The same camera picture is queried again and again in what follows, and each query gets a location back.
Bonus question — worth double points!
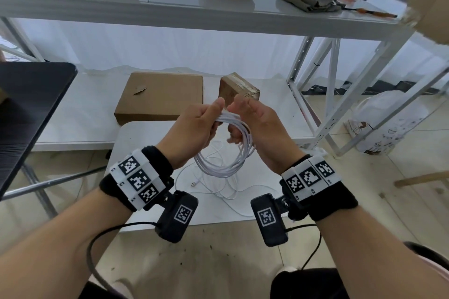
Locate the orange handled tool with cord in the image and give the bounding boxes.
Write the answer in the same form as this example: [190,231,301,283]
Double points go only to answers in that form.
[337,4,398,19]

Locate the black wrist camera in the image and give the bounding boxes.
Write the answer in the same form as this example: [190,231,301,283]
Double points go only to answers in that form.
[155,190,199,243]
[250,194,290,248]

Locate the person's black trousers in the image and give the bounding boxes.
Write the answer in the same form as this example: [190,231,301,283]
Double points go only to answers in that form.
[270,267,352,299]

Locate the wooden stick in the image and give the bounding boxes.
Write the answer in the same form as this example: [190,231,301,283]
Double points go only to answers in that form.
[394,171,449,189]

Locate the person's right hand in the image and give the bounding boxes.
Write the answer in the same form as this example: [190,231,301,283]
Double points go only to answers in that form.
[227,94,306,174]

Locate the small taped cardboard box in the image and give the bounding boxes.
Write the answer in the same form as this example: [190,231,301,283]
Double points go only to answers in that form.
[218,72,261,108]

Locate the black left camera cable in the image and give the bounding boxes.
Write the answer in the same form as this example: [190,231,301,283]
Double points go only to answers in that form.
[86,222,163,293]

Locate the black table with metal legs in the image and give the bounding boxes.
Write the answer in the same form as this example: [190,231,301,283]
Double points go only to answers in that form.
[0,62,107,219]

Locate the person's left hand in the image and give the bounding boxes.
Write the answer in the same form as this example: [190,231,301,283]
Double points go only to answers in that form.
[157,97,226,170]

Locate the white metal shelf rack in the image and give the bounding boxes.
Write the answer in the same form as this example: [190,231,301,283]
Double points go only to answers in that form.
[0,0,449,157]

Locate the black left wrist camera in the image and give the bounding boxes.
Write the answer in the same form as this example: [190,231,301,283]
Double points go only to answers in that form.
[155,190,199,243]

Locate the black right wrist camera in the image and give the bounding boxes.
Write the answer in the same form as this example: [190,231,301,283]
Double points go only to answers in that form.
[250,194,290,248]

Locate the open light cardboard box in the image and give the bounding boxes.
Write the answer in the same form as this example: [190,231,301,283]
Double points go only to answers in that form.
[401,0,449,46]

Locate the person's left forearm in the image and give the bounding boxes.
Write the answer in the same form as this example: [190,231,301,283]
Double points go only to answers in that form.
[0,187,138,299]

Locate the white charging cable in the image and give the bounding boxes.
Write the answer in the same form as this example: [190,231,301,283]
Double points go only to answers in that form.
[174,108,272,217]

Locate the black right camera cable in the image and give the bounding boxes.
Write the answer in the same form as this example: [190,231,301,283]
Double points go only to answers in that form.
[286,224,322,272]

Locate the black camera cable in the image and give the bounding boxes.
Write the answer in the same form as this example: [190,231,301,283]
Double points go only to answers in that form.
[86,222,163,293]
[286,224,322,272]

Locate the wristband with marker blocks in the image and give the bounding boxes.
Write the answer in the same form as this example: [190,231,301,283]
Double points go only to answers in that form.
[279,154,359,222]
[99,146,175,213]

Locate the flat brown cardboard box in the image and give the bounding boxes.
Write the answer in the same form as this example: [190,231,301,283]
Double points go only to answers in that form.
[114,72,204,126]

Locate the white printed plastic bag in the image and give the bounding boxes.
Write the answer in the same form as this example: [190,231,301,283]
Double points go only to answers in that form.
[345,90,440,156]

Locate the right wristband with marker blocks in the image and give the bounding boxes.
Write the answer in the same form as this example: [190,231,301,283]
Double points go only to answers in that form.
[279,154,359,222]

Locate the left wristband with marker blocks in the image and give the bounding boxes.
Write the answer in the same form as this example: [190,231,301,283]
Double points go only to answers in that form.
[99,146,175,213]

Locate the person's right forearm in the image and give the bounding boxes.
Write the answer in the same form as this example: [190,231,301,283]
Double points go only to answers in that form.
[309,202,449,299]

